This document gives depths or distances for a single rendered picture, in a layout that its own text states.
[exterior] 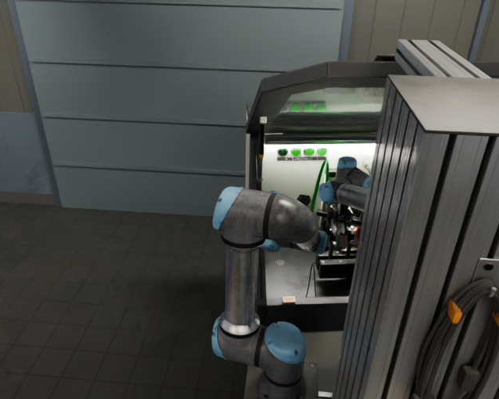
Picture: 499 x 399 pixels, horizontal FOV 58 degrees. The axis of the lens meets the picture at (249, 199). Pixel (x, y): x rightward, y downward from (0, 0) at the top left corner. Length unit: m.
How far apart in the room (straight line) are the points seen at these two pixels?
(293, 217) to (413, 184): 0.51
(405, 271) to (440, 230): 0.08
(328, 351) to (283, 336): 0.81
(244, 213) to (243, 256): 0.13
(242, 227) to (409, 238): 0.53
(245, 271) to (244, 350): 0.25
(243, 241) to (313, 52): 2.55
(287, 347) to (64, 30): 3.12
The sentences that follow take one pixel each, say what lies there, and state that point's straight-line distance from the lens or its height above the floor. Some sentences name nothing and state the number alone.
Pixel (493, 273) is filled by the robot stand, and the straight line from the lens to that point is 0.70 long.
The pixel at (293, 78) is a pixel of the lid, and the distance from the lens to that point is 1.19.
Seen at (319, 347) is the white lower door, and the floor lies 0.69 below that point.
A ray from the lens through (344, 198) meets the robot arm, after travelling 1.54.
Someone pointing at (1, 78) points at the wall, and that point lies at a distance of 4.30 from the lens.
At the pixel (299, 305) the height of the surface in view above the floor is 0.95.
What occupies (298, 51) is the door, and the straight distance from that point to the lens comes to 3.50.
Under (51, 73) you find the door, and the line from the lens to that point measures 4.01.
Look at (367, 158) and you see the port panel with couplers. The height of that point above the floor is 1.34.
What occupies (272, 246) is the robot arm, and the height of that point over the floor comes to 1.35.
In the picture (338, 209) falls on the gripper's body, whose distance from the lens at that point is 1.82.
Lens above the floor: 2.22
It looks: 30 degrees down
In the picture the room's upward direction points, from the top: 1 degrees clockwise
